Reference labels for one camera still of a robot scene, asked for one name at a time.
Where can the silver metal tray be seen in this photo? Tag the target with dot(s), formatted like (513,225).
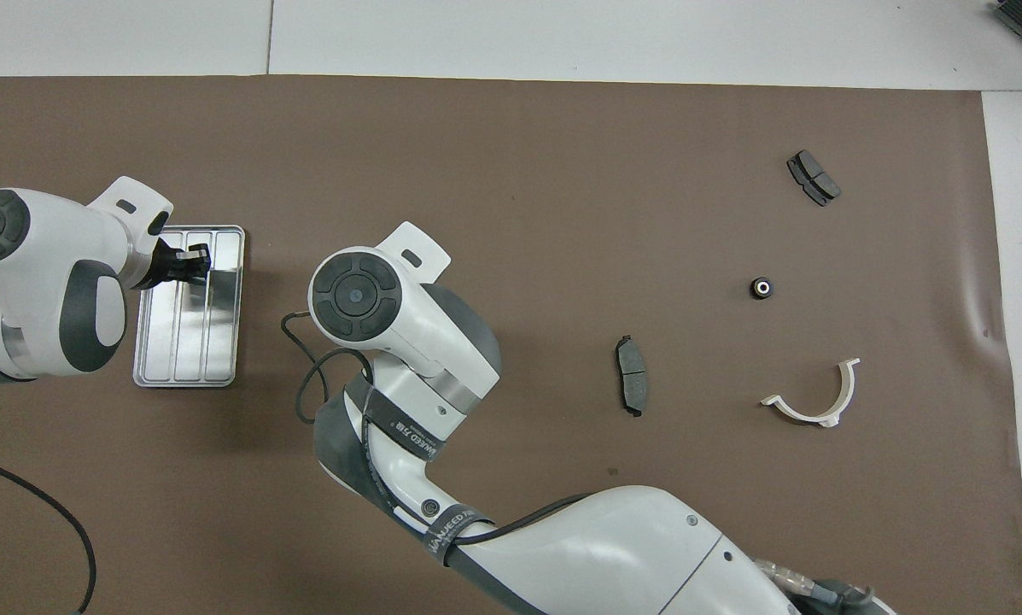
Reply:
(220,342)

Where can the white curved plastic bracket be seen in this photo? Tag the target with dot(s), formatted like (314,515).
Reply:
(846,389)

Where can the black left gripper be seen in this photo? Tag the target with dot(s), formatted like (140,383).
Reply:
(167,266)

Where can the short grooved grey brake pad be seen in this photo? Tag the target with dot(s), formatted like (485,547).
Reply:
(814,178)

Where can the brown table mat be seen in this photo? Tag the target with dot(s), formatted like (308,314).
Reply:
(519,171)

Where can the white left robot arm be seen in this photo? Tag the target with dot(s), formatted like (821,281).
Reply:
(49,265)

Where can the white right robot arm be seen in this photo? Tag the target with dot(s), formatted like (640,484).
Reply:
(442,342)

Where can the long grey brake pad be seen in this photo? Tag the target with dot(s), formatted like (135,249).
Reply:
(633,376)

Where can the black bearing gear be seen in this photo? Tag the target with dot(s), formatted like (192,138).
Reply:
(762,289)

